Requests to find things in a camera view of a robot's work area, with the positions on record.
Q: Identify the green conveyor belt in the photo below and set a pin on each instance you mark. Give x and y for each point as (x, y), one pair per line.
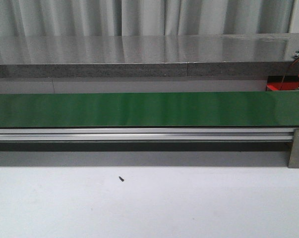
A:
(275, 108)

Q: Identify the grey pleated curtain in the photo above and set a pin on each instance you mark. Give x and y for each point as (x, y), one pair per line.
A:
(27, 18)

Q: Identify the grey stone shelf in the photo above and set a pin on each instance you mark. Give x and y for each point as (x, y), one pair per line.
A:
(148, 56)

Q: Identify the aluminium conveyor frame rail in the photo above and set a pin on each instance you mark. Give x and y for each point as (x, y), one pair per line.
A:
(147, 134)

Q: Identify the red plastic bin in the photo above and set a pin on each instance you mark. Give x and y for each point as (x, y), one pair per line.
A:
(278, 83)

